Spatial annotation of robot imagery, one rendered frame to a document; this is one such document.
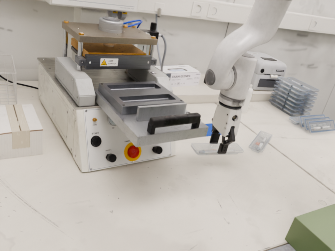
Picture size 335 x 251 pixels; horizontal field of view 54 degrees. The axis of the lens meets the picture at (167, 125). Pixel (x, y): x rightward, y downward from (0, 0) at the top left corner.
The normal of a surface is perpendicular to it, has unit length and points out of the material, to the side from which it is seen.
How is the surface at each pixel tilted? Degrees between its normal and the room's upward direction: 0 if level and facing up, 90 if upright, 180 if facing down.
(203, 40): 90
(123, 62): 90
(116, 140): 65
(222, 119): 91
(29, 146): 90
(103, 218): 0
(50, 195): 0
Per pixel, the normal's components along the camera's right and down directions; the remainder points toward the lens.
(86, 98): 0.52, 0.47
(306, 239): -0.88, 0.06
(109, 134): 0.55, 0.05
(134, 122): 0.18, -0.88
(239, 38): -0.36, -0.50
